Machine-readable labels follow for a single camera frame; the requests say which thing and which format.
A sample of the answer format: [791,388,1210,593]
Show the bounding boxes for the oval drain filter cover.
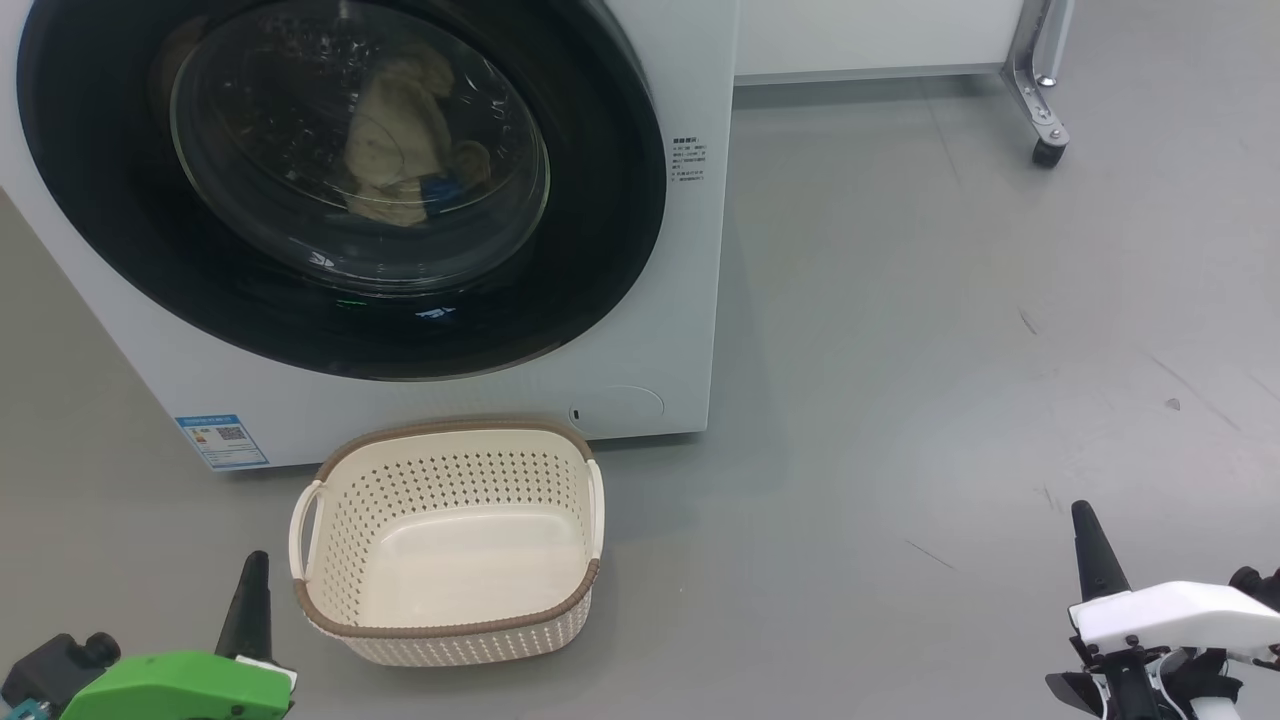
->
[567,384,667,439]

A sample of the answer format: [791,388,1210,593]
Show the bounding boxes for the blue energy label sticker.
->
[174,412,272,470]

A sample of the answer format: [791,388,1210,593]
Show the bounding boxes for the white front-load washing machine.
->
[0,0,740,473]

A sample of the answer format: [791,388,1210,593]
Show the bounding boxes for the pale yellow garment blue cuffs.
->
[344,44,493,230]

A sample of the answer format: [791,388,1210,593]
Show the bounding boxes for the cream perforated laundry basket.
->
[287,419,607,669]

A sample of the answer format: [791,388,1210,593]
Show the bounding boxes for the small printed text label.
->
[669,134,710,190]

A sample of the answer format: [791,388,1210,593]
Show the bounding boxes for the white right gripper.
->
[1045,499,1280,720]

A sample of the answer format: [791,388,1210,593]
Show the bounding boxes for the round dark washing machine door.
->
[14,0,670,383]

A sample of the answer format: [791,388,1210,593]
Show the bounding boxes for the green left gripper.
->
[58,549,299,720]

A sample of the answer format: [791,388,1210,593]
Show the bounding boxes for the metal partition caster foot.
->
[1002,0,1077,169]

